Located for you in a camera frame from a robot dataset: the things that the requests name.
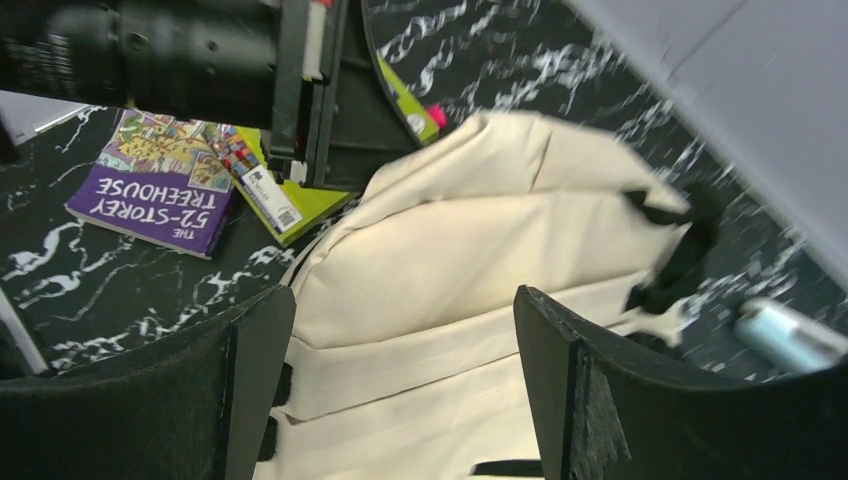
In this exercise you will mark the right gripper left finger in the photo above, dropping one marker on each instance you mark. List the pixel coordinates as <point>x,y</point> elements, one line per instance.
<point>193,405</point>

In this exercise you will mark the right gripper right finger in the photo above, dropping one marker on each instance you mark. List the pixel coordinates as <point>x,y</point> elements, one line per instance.
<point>606,407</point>

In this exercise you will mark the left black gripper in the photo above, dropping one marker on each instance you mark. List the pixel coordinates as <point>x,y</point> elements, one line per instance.
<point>336,119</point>

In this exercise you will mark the green treehouse book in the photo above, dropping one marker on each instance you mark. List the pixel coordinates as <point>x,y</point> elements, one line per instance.
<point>288,210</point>

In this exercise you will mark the cream canvas student bag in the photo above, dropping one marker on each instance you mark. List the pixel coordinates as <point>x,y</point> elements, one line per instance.
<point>403,353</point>

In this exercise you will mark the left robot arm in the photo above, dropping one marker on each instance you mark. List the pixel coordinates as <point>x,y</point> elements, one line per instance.
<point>204,60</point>

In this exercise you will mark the pink black highlighter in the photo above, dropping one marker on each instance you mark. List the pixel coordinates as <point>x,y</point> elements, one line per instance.
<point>438,115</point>

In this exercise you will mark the purple treehouse book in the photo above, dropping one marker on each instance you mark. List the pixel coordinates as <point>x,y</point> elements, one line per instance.
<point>157,179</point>

